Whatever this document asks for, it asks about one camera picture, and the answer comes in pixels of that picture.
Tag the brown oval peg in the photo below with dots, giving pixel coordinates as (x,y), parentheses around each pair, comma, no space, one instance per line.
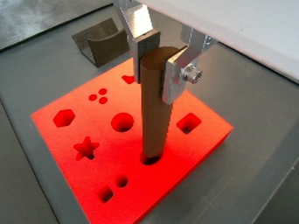
(155,110)

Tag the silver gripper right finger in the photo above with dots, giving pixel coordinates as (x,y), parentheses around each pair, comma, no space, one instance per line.
(181,65)

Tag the black curved peg holder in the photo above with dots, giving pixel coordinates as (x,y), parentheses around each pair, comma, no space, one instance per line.
(101,43)

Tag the red shape sorting board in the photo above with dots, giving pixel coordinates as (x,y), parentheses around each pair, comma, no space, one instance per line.
(91,128)

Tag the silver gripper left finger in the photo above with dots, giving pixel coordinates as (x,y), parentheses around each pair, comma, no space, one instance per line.
(143,37)

